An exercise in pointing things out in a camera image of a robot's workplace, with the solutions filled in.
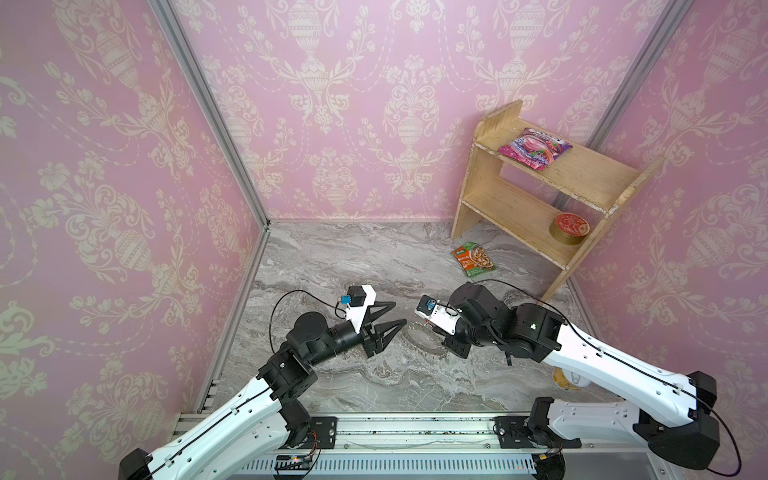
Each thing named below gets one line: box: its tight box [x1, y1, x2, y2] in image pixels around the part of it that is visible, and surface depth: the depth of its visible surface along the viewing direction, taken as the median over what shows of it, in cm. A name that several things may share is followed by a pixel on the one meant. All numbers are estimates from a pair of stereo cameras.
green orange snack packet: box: [452, 242, 497, 277], surface depth 111 cm
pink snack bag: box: [498, 127, 573, 171], surface depth 77 cm
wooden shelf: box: [451, 99, 665, 302], surface depth 85 cm
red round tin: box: [549, 212, 590, 245], surface depth 87 cm
